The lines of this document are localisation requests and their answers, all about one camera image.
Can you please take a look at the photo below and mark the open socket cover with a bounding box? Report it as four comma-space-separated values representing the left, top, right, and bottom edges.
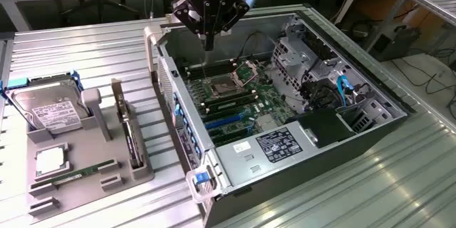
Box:
231, 61, 261, 84

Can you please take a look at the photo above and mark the black RAM slot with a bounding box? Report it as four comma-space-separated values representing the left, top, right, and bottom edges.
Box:
184, 61, 235, 81

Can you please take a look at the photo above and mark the metal disk bay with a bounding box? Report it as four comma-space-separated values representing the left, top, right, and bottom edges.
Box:
272, 21, 344, 85

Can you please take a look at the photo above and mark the CPU socket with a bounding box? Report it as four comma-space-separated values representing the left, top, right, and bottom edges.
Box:
209, 77, 243, 96

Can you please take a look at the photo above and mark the installed RAM stick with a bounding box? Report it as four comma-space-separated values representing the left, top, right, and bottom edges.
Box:
203, 93, 257, 113

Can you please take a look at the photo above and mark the green motherboard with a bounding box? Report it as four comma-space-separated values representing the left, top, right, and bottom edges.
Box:
181, 57, 296, 146

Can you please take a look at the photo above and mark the blue expansion slot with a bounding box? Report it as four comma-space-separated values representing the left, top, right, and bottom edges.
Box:
204, 114, 244, 130

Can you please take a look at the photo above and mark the silver chipset heatsink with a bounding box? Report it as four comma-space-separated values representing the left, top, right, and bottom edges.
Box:
256, 114, 283, 130

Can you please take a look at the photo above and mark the black expansion slot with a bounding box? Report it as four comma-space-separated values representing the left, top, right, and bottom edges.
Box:
208, 128, 251, 144

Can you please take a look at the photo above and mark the black box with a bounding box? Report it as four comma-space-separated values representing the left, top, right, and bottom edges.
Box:
371, 25, 421, 62

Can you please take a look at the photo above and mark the graphics card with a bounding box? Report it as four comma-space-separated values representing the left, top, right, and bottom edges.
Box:
109, 78, 144, 169

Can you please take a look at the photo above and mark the black plastic air shroud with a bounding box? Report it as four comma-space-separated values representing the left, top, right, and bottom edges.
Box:
295, 107, 357, 149

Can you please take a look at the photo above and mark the hard disk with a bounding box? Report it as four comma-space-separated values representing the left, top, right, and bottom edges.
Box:
7, 78, 91, 136

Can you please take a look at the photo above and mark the blue disk caddy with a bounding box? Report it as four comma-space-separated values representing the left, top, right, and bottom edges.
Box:
0, 69, 85, 101

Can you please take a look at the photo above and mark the silver power supply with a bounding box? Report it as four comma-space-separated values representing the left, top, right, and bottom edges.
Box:
215, 121, 319, 187

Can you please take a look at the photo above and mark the metal slat side table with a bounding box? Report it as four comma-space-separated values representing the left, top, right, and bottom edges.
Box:
391, 0, 456, 42

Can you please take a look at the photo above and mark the grey parts rack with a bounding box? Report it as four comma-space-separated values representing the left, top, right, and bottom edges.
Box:
27, 78, 155, 218

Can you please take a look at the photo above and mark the open PC case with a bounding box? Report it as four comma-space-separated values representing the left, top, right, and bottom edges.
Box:
144, 3, 417, 227

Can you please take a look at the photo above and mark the silver CPU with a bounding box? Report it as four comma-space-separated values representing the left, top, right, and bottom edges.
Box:
35, 147, 68, 173

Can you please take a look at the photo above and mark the green RAM stick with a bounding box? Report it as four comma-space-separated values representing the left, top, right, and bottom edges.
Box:
33, 160, 117, 188

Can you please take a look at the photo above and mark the black looped wire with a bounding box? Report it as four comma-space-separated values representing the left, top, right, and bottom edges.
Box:
237, 32, 268, 61

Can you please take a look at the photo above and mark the black wire bundle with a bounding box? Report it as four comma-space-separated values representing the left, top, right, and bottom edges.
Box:
301, 78, 343, 112

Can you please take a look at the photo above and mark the blue wire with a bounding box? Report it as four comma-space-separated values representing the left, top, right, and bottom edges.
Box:
336, 74, 355, 106

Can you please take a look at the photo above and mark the black cable on white surface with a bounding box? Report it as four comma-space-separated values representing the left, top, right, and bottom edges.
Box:
391, 59, 456, 94

